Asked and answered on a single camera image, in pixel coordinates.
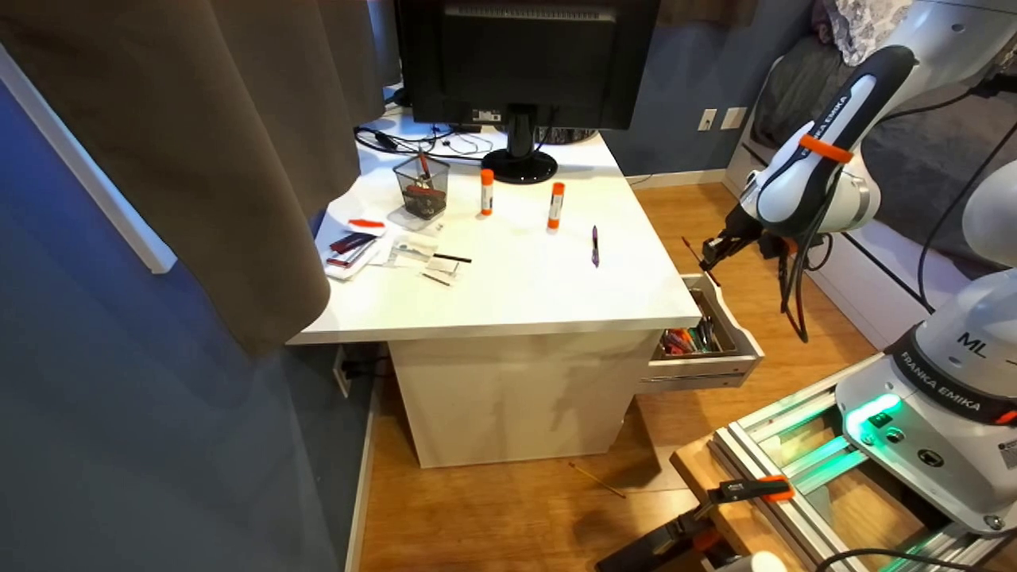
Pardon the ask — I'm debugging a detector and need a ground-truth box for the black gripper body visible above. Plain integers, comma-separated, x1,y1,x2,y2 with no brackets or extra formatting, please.
700,205,762,271

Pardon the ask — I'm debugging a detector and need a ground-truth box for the black pen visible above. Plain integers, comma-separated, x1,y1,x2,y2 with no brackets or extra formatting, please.
586,224,601,267

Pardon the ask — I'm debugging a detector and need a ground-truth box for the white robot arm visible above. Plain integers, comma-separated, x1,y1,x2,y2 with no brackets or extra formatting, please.
701,0,1017,533

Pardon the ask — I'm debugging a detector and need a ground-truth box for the open white drawer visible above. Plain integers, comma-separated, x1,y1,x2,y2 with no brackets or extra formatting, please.
645,272,762,392

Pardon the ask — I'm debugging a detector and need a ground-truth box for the mesh pen holder cup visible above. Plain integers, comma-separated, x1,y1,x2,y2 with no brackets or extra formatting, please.
393,151,449,218

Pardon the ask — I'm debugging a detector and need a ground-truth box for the orange capped glue stick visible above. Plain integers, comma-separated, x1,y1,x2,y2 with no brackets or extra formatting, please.
547,180,564,232

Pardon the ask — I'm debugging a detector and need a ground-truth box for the black computer monitor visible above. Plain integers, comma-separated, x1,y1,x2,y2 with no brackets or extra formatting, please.
393,0,662,184

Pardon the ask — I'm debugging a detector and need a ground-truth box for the orange black clamp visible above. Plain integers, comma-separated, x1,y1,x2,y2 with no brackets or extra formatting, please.
598,476,792,572

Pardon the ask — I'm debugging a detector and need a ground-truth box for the papers and cards pile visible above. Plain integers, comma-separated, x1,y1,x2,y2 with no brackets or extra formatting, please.
314,172,471,283

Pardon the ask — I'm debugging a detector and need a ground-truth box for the brown curtain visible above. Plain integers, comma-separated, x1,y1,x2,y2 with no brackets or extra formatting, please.
0,0,381,355

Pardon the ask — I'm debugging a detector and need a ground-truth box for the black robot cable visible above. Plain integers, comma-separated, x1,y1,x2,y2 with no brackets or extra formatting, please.
774,41,1017,345

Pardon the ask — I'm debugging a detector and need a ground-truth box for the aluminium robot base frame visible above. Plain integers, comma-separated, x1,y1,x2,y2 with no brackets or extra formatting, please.
673,375,1014,572

